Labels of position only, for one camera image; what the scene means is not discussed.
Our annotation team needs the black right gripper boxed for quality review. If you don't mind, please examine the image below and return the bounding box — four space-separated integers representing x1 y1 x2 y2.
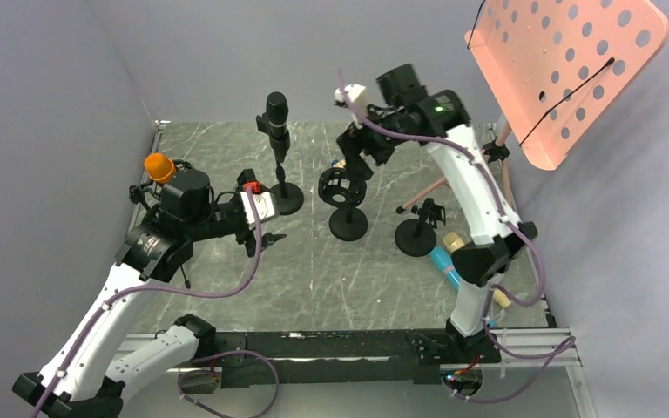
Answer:
337 103 416 180

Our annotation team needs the black shock-mount round stand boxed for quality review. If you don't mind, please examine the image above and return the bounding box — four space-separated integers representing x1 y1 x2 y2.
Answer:
318 167 368 242

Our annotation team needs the black round-base clip stand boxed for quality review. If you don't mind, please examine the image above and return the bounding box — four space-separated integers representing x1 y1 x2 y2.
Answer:
395 198 446 258

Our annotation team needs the cream yellow microphone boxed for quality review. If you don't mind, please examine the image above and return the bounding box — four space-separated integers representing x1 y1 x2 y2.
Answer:
443 232 512 308

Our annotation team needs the blue microphone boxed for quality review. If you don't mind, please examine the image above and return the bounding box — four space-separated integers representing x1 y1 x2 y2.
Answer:
429 246 497 329

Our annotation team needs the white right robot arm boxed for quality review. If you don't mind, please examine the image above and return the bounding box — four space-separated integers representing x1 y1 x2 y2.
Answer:
334 64 537 362

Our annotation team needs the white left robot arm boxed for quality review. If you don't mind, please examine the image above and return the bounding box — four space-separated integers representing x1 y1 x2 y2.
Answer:
12 165 279 417

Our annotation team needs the black round-base tall stand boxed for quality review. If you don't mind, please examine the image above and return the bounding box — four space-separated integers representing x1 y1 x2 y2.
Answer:
270 161 304 216

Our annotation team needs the black microphone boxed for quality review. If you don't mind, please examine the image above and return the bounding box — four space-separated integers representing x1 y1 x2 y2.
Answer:
256 91 290 164

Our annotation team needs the orange microphone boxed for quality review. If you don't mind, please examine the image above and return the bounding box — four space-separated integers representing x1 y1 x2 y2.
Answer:
144 152 177 185

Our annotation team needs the pink perforated music stand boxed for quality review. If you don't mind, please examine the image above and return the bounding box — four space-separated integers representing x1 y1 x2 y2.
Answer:
395 0 669 216

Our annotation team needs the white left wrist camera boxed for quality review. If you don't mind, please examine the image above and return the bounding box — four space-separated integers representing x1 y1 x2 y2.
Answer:
240 192 280 226

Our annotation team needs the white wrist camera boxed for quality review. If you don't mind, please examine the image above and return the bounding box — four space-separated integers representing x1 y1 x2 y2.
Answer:
334 84 372 129
240 192 280 226

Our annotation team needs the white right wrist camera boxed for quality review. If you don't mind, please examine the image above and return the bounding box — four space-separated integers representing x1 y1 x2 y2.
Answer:
334 84 372 129

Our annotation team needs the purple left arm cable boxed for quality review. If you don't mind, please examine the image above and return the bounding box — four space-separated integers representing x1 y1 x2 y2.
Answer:
28 190 264 418

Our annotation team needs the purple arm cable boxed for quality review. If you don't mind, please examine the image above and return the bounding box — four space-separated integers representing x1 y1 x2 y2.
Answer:
28 190 264 418
336 69 577 405

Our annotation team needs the black tripod shock-mount stand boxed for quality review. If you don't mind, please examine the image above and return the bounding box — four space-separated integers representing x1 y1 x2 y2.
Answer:
121 158 195 289

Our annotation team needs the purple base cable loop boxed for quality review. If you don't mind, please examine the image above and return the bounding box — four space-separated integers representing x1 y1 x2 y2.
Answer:
177 350 280 418

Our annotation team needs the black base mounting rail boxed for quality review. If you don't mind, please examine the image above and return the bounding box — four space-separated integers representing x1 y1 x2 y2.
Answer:
182 328 501 388

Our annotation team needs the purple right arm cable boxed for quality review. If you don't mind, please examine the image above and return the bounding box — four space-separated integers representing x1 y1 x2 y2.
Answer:
336 69 577 405

